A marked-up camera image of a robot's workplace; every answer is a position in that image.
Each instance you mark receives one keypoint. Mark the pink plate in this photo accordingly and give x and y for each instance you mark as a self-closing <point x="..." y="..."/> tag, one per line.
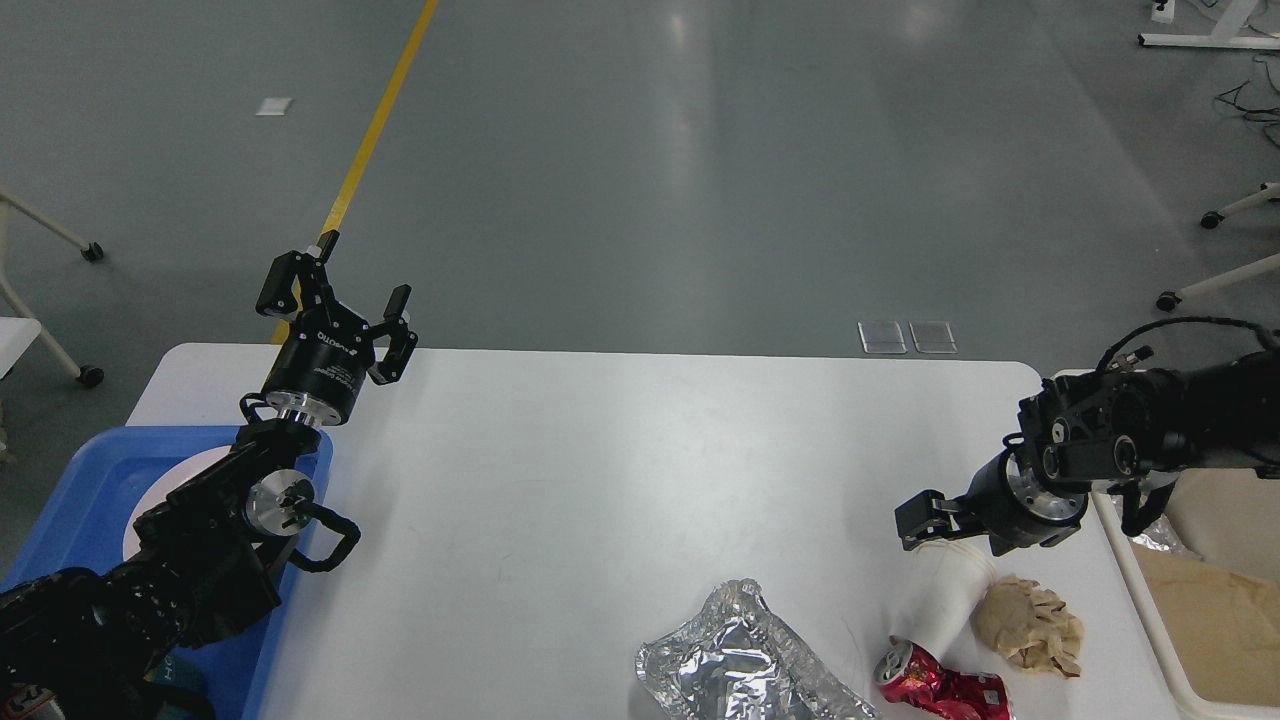
<point x="168" y="481"/>

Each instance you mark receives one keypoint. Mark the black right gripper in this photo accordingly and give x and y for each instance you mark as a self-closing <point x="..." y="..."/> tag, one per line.
<point x="1004" y="503"/>

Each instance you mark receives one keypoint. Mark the white side table corner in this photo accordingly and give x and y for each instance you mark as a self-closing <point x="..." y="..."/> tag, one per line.
<point x="17" y="334"/>

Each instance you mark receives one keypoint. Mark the crushed white paper cup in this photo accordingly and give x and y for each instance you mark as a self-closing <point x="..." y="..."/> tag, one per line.
<point x="940" y="586"/>

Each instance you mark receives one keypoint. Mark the white table frame base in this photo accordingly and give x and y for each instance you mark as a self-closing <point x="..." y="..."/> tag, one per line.
<point x="1231" y="28"/>

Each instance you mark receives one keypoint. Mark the aluminium foil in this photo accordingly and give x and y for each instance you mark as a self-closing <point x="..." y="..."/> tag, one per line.
<point x="736" y="659"/>
<point x="1162" y="536"/>

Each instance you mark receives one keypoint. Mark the beige plastic bin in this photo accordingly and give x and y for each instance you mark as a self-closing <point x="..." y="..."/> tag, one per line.
<point x="1230" y="517"/>

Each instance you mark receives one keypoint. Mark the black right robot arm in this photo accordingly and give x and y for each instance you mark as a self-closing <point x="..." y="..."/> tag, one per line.
<point x="1119" y="430"/>

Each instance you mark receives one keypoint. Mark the crushed red can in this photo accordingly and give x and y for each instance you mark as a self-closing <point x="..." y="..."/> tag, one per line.
<point x="907" y="673"/>

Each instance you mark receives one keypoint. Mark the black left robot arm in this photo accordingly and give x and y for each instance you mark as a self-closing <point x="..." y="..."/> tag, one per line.
<point x="83" y="645"/>

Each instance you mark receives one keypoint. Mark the clear floor plates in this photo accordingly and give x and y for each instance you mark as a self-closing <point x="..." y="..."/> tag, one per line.
<point x="895" y="338"/>

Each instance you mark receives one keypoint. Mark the blue plastic tray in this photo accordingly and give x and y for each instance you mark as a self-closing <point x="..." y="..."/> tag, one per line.
<point x="82" y="526"/>

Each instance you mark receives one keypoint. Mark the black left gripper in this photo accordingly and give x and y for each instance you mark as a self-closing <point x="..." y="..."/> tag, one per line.
<point x="330" y="348"/>

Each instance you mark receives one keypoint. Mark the brown paper ball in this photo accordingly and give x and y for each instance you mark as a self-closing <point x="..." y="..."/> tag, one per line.
<point x="1029" y="626"/>

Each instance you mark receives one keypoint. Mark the brown paper bag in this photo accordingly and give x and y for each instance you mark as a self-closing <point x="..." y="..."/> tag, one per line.
<point x="1224" y="626"/>

